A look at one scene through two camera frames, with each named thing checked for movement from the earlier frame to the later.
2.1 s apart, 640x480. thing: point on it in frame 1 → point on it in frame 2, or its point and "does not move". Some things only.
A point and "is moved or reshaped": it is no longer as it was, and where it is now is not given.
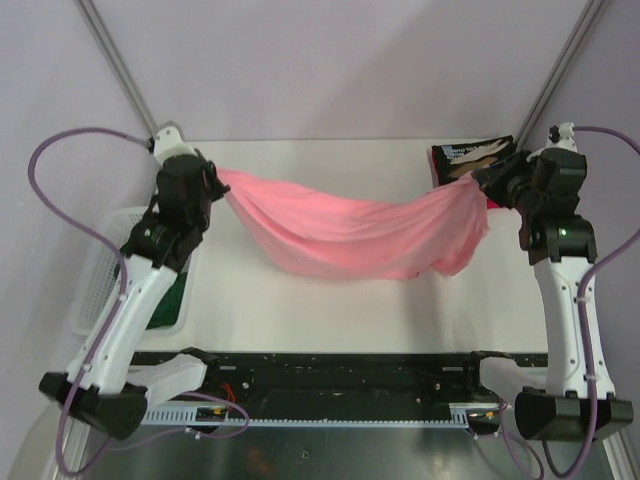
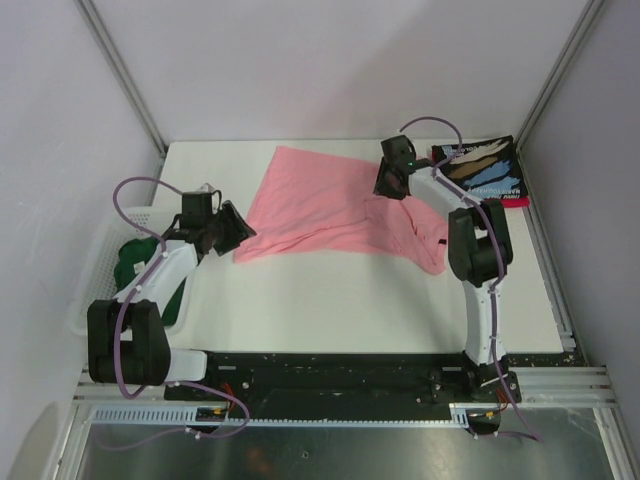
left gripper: x=218 y=187 → x=238 y=229
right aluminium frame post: x=585 y=22 does not move
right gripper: x=491 y=179 → x=382 y=189
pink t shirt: x=399 y=239 is moved or reshaped
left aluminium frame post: x=90 y=13 does not move
